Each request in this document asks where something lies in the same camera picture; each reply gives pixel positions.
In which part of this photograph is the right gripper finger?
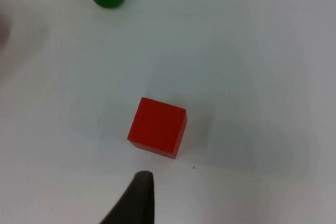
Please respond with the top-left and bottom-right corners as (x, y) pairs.
(99, 170), (155, 224)

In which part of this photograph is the red cube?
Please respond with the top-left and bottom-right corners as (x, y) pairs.
(127, 97), (188, 160)

